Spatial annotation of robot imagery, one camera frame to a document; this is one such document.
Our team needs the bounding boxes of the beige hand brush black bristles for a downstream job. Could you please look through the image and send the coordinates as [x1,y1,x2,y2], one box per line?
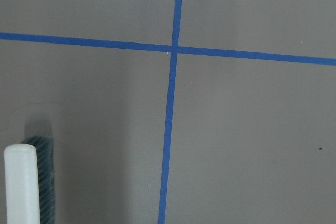
[4,135,56,223]

